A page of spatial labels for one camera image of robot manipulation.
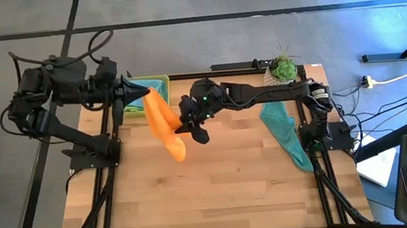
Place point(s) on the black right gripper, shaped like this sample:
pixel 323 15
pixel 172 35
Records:
pixel 195 111

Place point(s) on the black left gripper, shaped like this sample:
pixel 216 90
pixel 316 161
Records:
pixel 118 92

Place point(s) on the orange microfiber towel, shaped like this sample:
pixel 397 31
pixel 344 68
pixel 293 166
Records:
pixel 164 132

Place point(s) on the turquoise microfiber towel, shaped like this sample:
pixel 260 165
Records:
pixel 156 86

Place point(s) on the teal microfiber towel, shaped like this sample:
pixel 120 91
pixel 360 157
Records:
pixel 283 128

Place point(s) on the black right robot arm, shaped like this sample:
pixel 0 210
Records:
pixel 272 92

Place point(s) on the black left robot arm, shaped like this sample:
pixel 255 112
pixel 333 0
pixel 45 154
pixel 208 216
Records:
pixel 74 135

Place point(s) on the yellow-green plastic bin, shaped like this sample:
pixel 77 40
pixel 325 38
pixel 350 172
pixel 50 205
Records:
pixel 130 114

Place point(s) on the black clamp bar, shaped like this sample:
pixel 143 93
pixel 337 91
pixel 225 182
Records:
pixel 236 66

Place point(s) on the triangle-patterned plant pot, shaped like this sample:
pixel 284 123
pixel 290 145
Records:
pixel 269 79

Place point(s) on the green potted plant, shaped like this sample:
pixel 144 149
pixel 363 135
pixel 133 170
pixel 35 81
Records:
pixel 283 69

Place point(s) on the small white sticker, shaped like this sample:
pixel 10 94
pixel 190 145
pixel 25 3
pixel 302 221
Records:
pixel 315 65

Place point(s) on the yellow-white power plug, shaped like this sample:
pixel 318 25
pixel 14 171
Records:
pixel 368 82

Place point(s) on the white notebook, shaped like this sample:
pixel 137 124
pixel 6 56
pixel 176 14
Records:
pixel 379 168

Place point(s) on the black diagonal desk bar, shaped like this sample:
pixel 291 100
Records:
pixel 386 145

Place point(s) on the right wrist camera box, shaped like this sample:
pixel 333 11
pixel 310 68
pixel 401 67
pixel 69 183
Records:
pixel 200 135

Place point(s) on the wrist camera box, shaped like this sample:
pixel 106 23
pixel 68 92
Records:
pixel 105 69
pixel 200 135

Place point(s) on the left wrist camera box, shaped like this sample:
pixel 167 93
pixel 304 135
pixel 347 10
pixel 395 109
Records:
pixel 105 69

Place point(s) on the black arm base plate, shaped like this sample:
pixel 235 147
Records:
pixel 92 161
pixel 340 134

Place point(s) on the black aluminium table frame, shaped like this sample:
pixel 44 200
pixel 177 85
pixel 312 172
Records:
pixel 107 220

